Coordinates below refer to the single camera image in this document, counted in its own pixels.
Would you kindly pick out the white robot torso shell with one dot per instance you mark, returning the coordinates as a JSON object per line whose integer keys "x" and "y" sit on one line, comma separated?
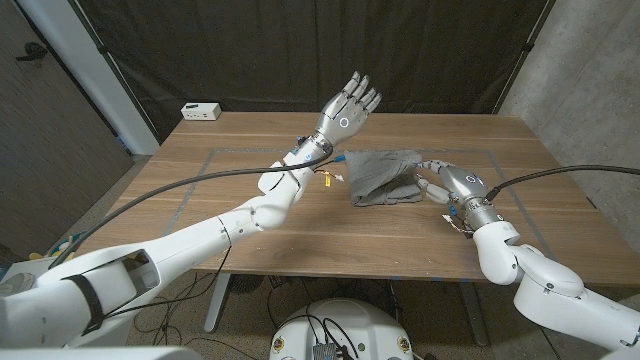
{"x": 100, "y": 354}

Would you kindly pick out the black backdrop curtain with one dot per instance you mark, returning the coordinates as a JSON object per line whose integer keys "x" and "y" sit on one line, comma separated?
{"x": 250, "y": 50}

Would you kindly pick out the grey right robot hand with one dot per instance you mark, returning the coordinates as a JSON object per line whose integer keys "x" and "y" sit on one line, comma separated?
{"x": 465, "y": 187}

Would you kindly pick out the black backdrop stand pole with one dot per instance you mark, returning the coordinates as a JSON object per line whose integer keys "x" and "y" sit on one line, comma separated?
{"x": 107, "y": 57}
{"x": 525, "y": 47}

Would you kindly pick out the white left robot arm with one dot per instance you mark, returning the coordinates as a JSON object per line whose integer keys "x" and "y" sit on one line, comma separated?
{"x": 175, "y": 250}

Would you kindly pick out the white power strip box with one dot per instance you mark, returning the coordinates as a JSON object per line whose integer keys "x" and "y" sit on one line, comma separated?
{"x": 201, "y": 111}

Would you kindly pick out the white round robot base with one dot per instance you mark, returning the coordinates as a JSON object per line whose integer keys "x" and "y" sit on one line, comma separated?
{"x": 370, "y": 325}

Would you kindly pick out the grey table leg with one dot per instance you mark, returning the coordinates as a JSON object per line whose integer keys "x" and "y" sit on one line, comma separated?
{"x": 217, "y": 300}
{"x": 474, "y": 315}

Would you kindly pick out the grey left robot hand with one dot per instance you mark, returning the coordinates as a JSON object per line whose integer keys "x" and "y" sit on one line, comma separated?
{"x": 345, "y": 117}

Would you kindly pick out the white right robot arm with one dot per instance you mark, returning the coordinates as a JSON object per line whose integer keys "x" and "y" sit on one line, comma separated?
{"x": 550, "y": 290}

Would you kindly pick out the colourful plush toy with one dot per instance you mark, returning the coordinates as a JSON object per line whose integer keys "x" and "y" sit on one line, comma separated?
{"x": 67, "y": 244}

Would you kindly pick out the white door frame pillar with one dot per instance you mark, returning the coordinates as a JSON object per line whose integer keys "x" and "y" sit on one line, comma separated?
{"x": 100, "y": 80}

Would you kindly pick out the grey fabric shorts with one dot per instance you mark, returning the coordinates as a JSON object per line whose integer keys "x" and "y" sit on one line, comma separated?
{"x": 380, "y": 177}

